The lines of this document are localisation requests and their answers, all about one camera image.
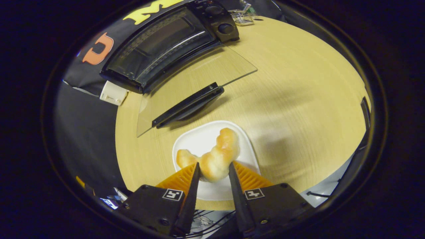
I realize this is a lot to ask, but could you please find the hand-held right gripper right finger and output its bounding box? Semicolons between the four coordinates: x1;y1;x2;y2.
228;161;314;238

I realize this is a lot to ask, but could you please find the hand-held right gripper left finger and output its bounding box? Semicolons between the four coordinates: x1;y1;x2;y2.
118;162;201;237

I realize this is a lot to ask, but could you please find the golden bread roll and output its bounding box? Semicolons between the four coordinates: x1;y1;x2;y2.
176;127;240;183

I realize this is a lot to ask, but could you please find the black electric oven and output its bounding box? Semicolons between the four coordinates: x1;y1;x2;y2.
100;0;258;137

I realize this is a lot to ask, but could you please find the white square plate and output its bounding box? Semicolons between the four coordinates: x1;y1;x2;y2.
172;120;261;201

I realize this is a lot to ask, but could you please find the white toaster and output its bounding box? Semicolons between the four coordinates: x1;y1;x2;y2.
100;81;128;106

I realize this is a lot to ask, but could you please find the clear utensil holder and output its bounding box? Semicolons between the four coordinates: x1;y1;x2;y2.
228;3;258;26

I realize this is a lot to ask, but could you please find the bundle of black cables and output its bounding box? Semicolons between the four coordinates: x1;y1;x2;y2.
186;209;239;238

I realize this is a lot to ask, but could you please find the black plastic bracket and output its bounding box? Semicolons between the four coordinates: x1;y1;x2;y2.
360;96;371;131

